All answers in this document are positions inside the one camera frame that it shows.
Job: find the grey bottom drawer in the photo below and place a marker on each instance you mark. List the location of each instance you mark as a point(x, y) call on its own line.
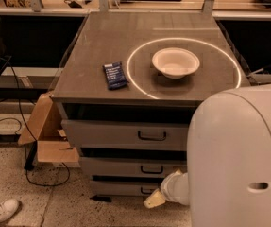
point(122, 188)

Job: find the brown cardboard box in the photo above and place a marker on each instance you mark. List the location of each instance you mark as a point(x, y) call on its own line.
point(44, 128)

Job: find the blue snack bar packet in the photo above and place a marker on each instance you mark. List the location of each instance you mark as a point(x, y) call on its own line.
point(115, 75)

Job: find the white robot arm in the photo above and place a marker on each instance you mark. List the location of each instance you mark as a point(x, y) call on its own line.
point(227, 182)

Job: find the grey drawer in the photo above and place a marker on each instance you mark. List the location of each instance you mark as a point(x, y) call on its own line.
point(122, 188)
point(126, 135)
point(119, 167)

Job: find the grey drawer cabinet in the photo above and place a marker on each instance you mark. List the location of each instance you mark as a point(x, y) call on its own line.
point(133, 38)

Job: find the grey top drawer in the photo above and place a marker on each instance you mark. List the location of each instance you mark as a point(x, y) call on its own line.
point(126, 135)

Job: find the yellow foam covered gripper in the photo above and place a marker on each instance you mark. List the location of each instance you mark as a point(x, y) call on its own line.
point(167, 185)

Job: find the white sneaker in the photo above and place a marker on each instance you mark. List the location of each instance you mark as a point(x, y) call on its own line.
point(8, 208)

